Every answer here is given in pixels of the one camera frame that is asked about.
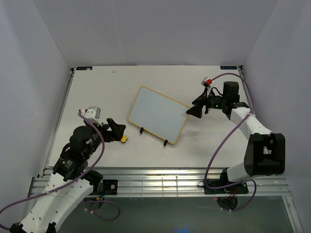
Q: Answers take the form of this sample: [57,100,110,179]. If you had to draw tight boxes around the left blue table label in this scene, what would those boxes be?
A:
[76,67,93,71]

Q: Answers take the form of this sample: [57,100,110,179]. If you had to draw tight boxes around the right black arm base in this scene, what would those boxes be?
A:
[198,178,249,195]

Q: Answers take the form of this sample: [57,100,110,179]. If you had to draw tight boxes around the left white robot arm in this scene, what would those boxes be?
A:
[9,118,126,233]

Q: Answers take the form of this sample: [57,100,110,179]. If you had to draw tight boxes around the yellow whiteboard eraser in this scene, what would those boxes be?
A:
[121,135,128,143]

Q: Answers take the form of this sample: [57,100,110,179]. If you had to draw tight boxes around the blue table label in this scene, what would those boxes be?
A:
[220,66,238,70]
[76,67,93,71]

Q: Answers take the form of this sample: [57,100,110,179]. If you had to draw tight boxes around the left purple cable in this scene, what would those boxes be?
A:
[0,109,121,230]

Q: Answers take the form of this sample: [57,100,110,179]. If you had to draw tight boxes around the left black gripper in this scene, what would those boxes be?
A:
[84,117,126,158]

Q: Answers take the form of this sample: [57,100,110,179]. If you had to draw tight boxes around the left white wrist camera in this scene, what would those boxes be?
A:
[81,106,101,126]

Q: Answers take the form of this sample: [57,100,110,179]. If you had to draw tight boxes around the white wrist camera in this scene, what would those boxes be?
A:
[201,77,213,96]
[81,106,101,126]

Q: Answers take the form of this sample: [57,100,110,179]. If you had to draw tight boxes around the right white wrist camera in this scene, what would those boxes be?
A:
[201,77,213,96]

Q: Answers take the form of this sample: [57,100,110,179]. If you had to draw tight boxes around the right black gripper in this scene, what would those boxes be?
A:
[186,87,227,118]

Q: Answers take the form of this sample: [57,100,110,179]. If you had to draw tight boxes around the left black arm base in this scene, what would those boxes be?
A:
[92,180,118,196]

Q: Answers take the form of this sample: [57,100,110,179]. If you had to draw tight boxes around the yellow framed whiteboard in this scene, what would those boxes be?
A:
[128,86,190,146]

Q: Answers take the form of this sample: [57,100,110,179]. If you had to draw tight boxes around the right blue table label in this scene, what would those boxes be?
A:
[220,66,238,70]

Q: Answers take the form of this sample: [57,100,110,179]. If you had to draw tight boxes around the aluminium rail frame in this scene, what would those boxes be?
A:
[28,167,292,199]

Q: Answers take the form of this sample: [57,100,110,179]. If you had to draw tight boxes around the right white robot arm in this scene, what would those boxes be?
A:
[186,79,286,193]

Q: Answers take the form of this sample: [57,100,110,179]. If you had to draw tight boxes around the black metal whiteboard stand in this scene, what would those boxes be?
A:
[139,127,168,147]

